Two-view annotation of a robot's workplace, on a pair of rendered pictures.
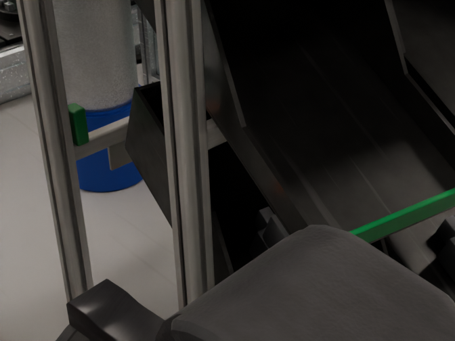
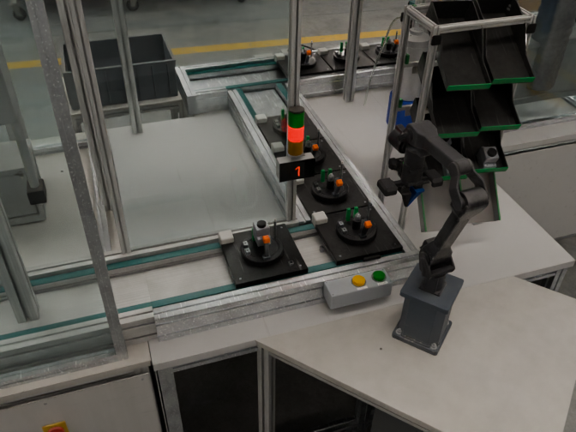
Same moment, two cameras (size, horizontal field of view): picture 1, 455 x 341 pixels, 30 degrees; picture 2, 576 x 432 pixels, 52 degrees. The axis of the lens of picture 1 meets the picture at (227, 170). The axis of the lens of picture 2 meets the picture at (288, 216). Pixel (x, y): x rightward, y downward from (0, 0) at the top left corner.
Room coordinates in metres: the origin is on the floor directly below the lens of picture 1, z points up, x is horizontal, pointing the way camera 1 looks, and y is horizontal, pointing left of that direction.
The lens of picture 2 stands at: (-1.25, -0.20, 2.30)
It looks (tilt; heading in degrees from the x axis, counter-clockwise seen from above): 39 degrees down; 21
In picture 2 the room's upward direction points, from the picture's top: 1 degrees clockwise
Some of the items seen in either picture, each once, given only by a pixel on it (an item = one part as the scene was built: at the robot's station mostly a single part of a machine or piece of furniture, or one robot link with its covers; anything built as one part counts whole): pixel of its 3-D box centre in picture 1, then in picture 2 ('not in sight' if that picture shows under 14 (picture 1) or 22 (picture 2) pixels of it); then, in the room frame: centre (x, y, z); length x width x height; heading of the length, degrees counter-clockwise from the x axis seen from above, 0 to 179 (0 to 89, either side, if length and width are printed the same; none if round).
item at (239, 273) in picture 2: not in sight; (261, 254); (0.08, 0.41, 0.96); 0.24 x 0.24 x 0.02; 40
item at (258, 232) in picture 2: not in sight; (261, 229); (0.09, 0.42, 1.06); 0.08 x 0.04 x 0.07; 40
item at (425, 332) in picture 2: not in sight; (427, 309); (0.05, -0.15, 0.96); 0.15 x 0.15 x 0.20; 81
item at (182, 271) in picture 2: not in sight; (271, 258); (0.12, 0.40, 0.91); 0.84 x 0.28 x 0.10; 130
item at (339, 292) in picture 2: not in sight; (357, 288); (0.08, 0.08, 0.93); 0.21 x 0.07 x 0.06; 130
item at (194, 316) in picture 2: not in sight; (295, 291); (0.01, 0.26, 0.91); 0.89 x 0.06 x 0.11; 130
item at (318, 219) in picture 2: not in sight; (357, 221); (0.30, 0.15, 1.01); 0.24 x 0.24 x 0.13; 40
